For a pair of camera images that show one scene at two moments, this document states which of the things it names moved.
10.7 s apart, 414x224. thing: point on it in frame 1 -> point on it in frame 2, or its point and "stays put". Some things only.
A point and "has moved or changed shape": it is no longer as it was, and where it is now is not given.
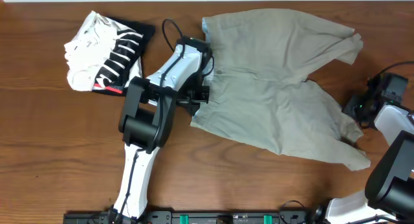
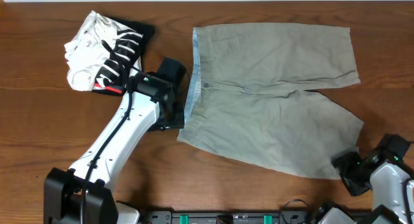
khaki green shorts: [257, 65] has moved or changed shape
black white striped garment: [123, 65] stays put
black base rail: [282, 216] stays put
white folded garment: [87, 49] stays put
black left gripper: [200, 96] -> [176, 117]
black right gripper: [349, 108] -> [344, 162]
